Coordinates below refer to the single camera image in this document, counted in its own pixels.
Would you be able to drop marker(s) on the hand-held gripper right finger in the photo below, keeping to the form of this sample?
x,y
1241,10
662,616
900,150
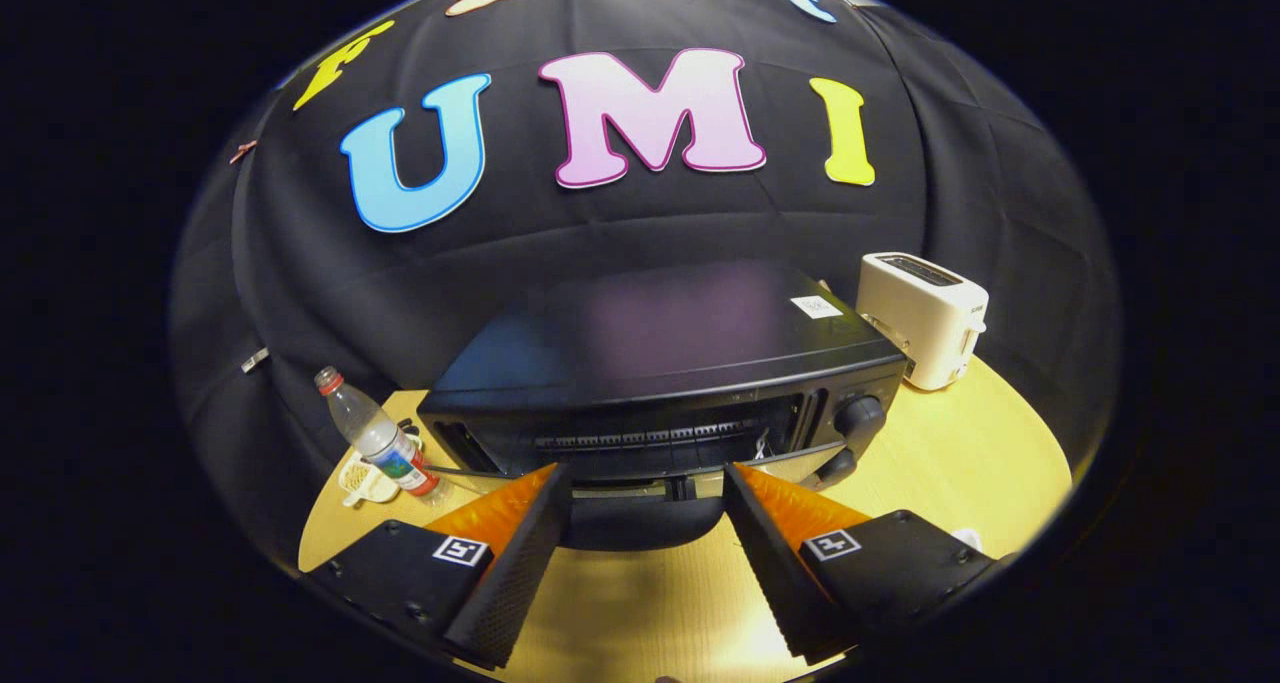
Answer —
x,y
770,553

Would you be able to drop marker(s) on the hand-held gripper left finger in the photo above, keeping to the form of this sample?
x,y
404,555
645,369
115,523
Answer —
x,y
520,553

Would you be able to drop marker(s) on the black toaster oven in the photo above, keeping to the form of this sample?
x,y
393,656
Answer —
x,y
660,353

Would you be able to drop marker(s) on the cream white toaster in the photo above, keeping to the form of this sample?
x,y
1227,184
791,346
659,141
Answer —
x,y
920,313

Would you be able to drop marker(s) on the clear plastic water bottle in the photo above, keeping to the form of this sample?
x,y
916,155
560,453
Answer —
x,y
380,438

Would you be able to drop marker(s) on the silver clip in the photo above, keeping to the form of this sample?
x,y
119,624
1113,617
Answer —
x,y
254,360

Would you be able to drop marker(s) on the pink clip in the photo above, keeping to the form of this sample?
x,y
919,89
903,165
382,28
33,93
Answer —
x,y
243,151

